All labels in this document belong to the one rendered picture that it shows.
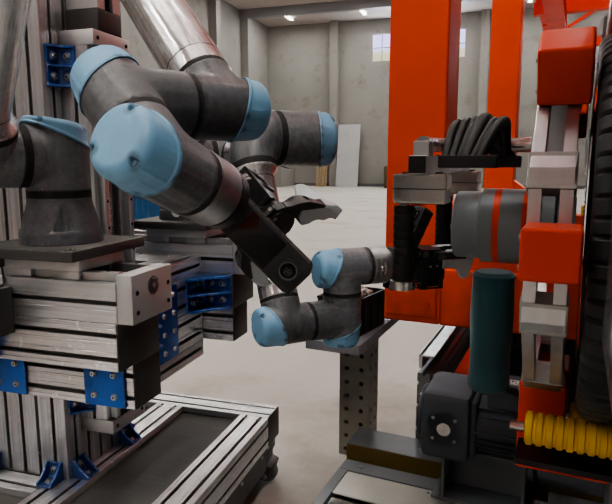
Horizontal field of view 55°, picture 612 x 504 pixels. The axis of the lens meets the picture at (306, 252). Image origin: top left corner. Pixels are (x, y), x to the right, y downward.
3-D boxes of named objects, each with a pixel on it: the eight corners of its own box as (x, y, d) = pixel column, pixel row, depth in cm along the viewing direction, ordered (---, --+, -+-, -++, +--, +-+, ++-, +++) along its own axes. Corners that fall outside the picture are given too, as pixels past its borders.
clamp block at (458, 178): (477, 194, 125) (478, 169, 125) (435, 193, 129) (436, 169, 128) (480, 193, 130) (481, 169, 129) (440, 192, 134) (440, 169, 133)
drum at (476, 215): (572, 273, 100) (577, 191, 98) (446, 264, 109) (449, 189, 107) (572, 261, 113) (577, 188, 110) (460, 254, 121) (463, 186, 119)
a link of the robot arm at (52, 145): (103, 189, 111) (99, 116, 109) (28, 192, 102) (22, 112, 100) (77, 187, 119) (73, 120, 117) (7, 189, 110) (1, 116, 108)
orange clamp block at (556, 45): (591, 105, 85) (596, 46, 79) (534, 107, 88) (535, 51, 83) (592, 81, 90) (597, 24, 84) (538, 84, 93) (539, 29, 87)
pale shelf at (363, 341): (359, 356, 167) (359, 346, 166) (305, 348, 174) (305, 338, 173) (400, 319, 205) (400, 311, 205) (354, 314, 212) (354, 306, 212)
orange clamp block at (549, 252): (580, 274, 81) (581, 286, 73) (520, 269, 84) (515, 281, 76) (584, 223, 80) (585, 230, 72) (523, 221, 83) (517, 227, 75)
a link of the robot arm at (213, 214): (235, 178, 58) (181, 235, 60) (258, 193, 62) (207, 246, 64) (200, 134, 62) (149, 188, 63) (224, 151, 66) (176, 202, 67)
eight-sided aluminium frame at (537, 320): (560, 433, 85) (587, 44, 77) (512, 424, 88) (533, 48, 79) (565, 334, 134) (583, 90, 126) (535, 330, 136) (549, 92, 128)
